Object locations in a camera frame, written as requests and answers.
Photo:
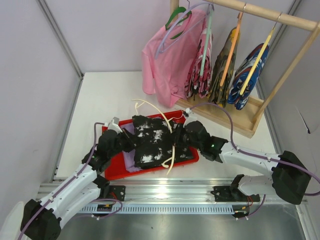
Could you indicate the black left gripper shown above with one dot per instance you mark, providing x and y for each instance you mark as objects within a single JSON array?
[{"x": 127, "y": 139}]

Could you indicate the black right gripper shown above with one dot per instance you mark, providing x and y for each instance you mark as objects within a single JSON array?
[{"x": 178, "y": 135}]

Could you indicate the purple trousers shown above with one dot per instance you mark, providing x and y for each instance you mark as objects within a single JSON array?
[{"x": 129, "y": 156}]

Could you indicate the black floral garment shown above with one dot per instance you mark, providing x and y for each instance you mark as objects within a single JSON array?
[{"x": 154, "y": 142}]

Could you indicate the cream hanger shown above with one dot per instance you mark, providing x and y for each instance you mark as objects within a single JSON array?
[{"x": 169, "y": 163}]

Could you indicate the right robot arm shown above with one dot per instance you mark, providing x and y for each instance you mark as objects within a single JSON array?
[{"x": 283, "y": 174}]

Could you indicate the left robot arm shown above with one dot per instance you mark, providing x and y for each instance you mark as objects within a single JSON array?
[{"x": 45, "y": 218}]

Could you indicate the yellow hanger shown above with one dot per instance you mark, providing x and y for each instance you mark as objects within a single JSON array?
[{"x": 257, "y": 60}]

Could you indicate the orange hanger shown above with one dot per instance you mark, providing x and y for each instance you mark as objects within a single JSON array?
[{"x": 232, "y": 48}]

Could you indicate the red plastic tray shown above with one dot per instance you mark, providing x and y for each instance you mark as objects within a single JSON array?
[{"x": 117, "y": 169}]

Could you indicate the camouflage garment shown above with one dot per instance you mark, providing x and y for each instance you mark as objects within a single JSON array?
[{"x": 219, "y": 95}]

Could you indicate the pink patterned garment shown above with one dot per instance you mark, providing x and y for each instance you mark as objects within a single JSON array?
[{"x": 195, "y": 84}]

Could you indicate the wooden clothes rack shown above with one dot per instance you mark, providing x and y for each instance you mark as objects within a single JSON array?
[{"x": 282, "y": 78}]

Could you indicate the pink t-shirt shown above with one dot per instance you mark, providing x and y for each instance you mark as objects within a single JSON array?
[{"x": 165, "y": 75}]

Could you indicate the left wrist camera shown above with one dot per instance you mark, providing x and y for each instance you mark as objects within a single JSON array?
[{"x": 113, "y": 125}]

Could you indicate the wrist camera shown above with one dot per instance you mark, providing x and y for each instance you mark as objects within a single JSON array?
[
  {"x": 113, "y": 125},
  {"x": 189, "y": 117}
]

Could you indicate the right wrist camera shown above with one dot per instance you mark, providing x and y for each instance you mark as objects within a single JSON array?
[{"x": 189, "y": 117}]

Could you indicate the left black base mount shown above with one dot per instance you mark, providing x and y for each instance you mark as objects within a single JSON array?
[{"x": 117, "y": 192}]

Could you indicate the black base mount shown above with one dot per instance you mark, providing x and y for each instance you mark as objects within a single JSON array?
[
  {"x": 226, "y": 193},
  {"x": 117, "y": 192}
]

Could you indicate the aluminium rail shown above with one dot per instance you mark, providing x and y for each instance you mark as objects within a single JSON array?
[{"x": 170, "y": 191}]

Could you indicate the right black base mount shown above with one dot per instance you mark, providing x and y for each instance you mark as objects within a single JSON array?
[{"x": 226, "y": 193}]

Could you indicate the white cable duct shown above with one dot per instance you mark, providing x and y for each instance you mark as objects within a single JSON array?
[{"x": 211, "y": 209}]

